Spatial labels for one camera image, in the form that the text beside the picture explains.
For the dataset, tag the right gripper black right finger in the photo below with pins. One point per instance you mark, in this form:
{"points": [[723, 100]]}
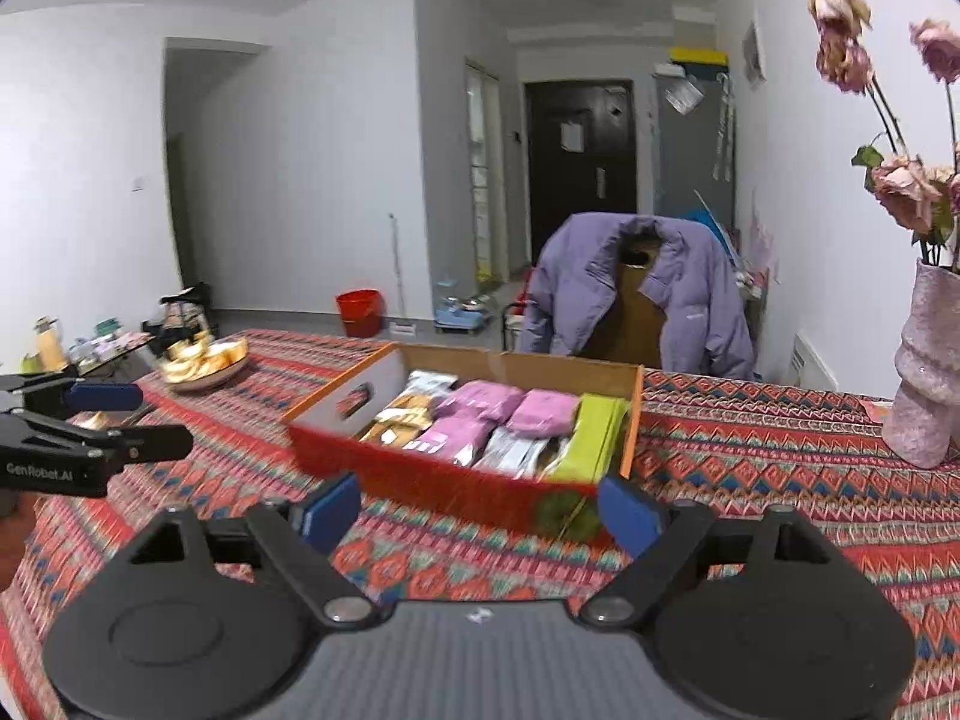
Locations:
{"points": [[749, 618]]}

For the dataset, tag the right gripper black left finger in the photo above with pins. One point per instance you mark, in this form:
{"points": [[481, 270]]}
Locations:
{"points": [[209, 617]]}

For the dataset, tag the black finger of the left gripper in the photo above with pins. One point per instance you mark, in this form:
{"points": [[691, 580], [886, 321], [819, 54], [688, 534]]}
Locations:
{"points": [[121, 445], [53, 393]]}

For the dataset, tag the green snack packet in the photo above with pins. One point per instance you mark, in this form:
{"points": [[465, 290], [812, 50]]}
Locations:
{"points": [[587, 453]]}

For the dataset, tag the cookie snack packet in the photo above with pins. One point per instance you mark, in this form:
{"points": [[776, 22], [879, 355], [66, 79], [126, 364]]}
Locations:
{"points": [[404, 419]]}

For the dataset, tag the white snack packet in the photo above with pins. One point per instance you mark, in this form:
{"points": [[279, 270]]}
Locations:
{"points": [[430, 382]]}

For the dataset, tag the plate of orange peels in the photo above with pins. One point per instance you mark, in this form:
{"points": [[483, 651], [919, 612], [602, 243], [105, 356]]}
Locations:
{"points": [[202, 364]]}

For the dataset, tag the colourful patterned tablecloth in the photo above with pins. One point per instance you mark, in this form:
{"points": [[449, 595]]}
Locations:
{"points": [[738, 448]]}

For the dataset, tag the pink ceramic vase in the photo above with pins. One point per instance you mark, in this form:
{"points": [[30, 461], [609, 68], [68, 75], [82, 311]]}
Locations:
{"points": [[922, 417]]}

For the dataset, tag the white radiator panel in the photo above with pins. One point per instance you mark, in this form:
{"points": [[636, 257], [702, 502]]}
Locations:
{"points": [[806, 368]]}

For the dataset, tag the red bucket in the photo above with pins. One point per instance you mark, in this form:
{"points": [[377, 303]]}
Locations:
{"points": [[361, 312]]}

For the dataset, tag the pink snack bag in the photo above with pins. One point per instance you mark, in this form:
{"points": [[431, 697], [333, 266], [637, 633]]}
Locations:
{"points": [[480, 399], [544, 414]]}

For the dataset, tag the red cardboard box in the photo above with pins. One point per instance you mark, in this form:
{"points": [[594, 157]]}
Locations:
{"points": [[435, 470]]}

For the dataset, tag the silver snack packet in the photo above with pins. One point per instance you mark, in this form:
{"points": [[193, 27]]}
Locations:
{"points": [[518, 457]]}

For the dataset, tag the brown chair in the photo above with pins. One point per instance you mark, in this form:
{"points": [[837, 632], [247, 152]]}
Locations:
{"points": [[630, 332]]}

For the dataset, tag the purple jacket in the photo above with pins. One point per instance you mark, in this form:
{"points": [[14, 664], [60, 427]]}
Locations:
{"points": [[641, 289]]}

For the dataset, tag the blue floor tray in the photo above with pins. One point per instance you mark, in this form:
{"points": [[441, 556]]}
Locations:
{"points": [[463, 315]]}

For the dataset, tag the dried pink roses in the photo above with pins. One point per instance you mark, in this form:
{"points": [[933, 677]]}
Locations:
{"points": [[920, 196]]}

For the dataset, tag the grey cabinet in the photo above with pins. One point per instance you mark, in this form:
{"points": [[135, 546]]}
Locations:
{"points": [[695, 147]]}

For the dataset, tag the dark entrance door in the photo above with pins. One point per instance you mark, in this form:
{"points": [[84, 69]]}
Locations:
{"points": [[581, 152]]}

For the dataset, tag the yellow box on cabinet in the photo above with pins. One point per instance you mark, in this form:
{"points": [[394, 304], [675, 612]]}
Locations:
{"points": [[697, 55]]}

